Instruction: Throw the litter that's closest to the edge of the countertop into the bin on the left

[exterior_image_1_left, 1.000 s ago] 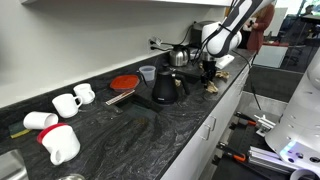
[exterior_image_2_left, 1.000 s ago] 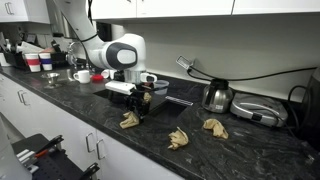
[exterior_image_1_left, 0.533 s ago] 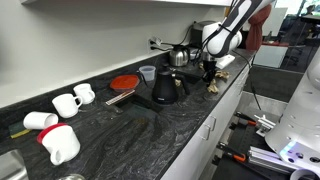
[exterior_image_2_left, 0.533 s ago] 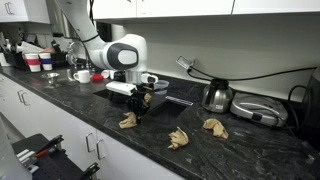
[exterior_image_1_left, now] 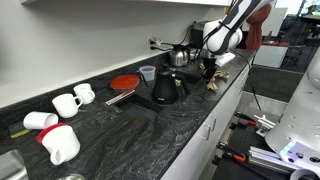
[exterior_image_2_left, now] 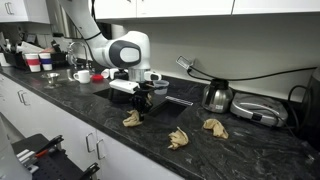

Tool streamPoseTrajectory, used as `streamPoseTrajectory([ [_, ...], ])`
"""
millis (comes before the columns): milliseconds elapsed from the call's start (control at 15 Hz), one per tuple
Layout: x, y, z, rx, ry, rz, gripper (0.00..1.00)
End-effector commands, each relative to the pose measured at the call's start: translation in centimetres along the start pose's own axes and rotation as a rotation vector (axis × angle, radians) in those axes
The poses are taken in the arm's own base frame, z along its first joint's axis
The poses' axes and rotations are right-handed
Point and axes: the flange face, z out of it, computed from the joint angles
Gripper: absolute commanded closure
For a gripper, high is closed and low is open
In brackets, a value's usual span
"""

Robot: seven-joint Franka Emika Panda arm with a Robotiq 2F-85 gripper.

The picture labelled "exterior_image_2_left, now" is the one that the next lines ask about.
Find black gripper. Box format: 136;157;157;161
130;81;155;122

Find recessed countertop bin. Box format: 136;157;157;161
147;99;188;122
92;86;135;105

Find clear plastic measuring cup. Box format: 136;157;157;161
152;79;170;96

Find plain white cup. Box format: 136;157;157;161
100;68;111;80

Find white mug with red rim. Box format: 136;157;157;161
72;69;105;85

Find stainless steel carafe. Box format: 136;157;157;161
201;78;234;114

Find black and orange clamp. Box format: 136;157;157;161
77;162;101;180
34;134;65;158

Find chrome sink faucet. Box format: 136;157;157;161
66;40;90;68

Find white lower cabinet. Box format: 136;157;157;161
0;72;186;180

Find white cabinet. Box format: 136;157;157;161
0;0;320;25
0;72;186;180

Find metal funnel strainer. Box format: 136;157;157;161
41;72;63;90

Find black perforated robot table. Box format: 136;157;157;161
10;133;101;180

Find white cup with blue band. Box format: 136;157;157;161
38;52;54;72

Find white upper cabinet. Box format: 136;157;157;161
0;0;320;25

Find white cup with red band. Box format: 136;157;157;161
24;52;42;73

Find silver waffle maker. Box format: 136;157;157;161
229;91;290;128

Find aluminium extrusion bar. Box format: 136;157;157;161
15;148;40;175

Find black dish rack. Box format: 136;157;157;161
3;49;68;72

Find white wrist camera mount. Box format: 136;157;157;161
108;78;141;95

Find wall power outlet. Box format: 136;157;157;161
175;55;195;72

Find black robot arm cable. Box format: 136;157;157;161
84;0;103;42

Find black appliance power cable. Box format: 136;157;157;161
186;66;318;83

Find looped black power cable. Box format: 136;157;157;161
286;84;313;132

